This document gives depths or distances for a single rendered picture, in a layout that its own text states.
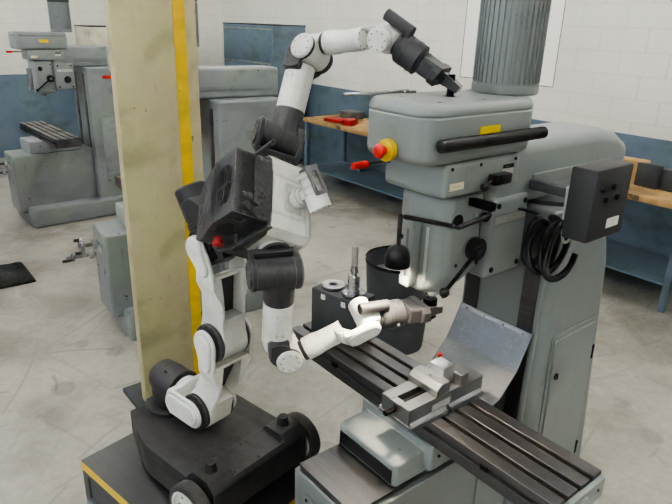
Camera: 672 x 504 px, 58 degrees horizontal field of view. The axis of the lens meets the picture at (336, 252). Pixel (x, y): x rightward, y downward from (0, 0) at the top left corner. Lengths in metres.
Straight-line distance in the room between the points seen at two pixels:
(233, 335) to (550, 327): 1.10
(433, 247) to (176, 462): 1.24
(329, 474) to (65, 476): 1.64
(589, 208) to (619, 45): 4.52
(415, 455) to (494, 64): 1.21
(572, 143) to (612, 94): 4.11
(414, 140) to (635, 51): 4.71
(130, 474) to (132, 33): 1.92
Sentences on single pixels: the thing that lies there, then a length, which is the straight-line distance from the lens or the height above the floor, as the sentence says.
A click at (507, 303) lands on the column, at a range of 2.25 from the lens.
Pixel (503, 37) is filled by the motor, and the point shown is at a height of 2.05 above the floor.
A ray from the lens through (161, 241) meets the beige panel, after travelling 3.31.
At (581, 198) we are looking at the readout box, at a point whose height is 1.64.
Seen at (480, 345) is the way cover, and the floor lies 0.98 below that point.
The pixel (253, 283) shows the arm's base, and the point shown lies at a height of 1.41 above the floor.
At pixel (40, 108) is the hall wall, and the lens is 10.52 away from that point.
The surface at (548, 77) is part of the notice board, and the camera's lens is 6.59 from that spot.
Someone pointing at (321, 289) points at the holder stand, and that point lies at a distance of 2.33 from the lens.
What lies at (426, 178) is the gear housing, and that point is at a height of 1.68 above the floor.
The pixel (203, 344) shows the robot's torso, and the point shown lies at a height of 1.03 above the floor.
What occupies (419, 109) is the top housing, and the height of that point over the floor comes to 1.88.
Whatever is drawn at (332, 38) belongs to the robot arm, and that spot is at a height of 2.03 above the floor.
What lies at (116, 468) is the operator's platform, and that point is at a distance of 2.68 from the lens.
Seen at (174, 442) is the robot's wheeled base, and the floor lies 0.57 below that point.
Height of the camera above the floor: 2.08
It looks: 21 degrees down
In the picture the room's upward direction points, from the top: 2 degrees clockwise
